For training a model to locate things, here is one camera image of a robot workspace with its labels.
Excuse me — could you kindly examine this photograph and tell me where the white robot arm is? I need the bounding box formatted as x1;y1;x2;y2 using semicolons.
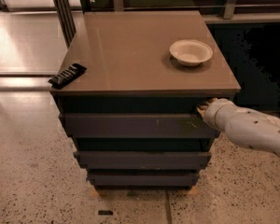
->
197;98;280;156

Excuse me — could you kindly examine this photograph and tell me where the white paper bowl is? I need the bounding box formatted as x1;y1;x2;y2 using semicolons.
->
169;39;213;66

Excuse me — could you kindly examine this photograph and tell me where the black ridged tray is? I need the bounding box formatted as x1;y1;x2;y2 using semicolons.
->
49;63;87;90

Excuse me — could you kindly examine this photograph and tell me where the dark metal post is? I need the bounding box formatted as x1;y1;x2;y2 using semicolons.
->
53;0;76;47

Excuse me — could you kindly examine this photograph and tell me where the grey drawer cabinet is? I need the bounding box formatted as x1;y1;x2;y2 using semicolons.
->
49;10;242;191

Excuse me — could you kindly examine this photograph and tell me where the grey drawer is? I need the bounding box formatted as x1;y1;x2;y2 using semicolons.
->
60;113;218;139
74;151;211;170
88;173;199;187

